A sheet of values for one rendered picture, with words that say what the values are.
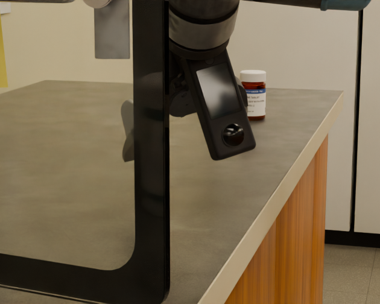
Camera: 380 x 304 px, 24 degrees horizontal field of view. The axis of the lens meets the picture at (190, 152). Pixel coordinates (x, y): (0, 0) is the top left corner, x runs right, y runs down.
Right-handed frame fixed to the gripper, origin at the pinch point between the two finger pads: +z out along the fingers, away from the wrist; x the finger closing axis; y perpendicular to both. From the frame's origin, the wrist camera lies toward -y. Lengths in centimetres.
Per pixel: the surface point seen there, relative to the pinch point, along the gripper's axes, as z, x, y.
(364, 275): 222, -119, 46
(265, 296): 25.8, -9.5, -12.2
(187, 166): 14.0, -3.6, 5.1
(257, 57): 199, -114, 144
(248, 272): 11.9, -4.0, -13.1
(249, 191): 4.0, -6.1, -6.2
